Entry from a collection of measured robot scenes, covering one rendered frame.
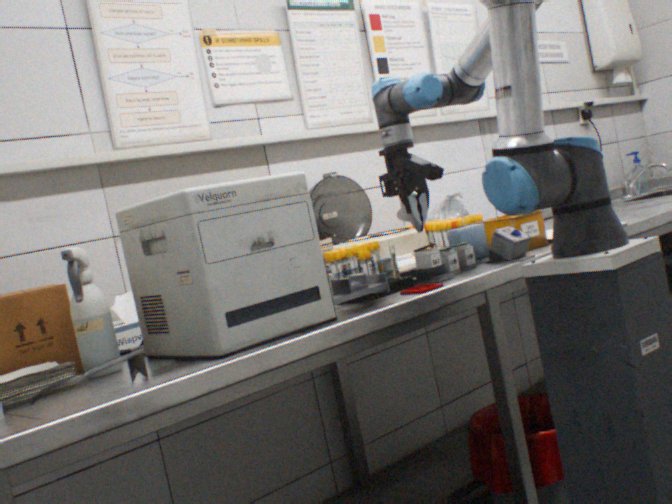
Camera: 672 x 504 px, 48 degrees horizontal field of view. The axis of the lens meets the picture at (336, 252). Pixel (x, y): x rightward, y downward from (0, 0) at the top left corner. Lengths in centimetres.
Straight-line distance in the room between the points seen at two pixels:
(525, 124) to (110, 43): 108
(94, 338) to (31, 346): 14
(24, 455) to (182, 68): 126
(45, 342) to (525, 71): 103
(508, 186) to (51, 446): 89
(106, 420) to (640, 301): 100
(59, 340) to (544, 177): 97
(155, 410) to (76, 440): 13
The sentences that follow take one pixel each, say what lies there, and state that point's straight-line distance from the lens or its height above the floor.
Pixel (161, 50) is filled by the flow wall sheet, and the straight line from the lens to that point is 212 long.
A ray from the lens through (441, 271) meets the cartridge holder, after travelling 180.
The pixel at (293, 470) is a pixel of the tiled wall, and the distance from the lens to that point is 226.
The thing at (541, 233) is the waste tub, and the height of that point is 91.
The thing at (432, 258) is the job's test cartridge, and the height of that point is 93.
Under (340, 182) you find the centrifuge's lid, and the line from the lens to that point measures 232.
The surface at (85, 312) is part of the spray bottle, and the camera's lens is 146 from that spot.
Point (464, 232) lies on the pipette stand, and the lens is 198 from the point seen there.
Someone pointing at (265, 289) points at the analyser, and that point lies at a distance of 139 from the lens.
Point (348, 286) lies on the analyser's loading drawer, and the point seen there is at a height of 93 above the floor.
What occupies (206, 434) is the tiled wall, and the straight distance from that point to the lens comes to 208.
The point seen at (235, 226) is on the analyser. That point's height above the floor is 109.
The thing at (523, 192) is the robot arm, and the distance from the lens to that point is 144.
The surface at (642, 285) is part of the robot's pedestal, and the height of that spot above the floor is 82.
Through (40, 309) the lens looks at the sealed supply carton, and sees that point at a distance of 155.
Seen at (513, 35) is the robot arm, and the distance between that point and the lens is 147.
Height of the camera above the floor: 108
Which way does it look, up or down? 3 degrees down
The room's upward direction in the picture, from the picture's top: 12 degrees counter-clockwise
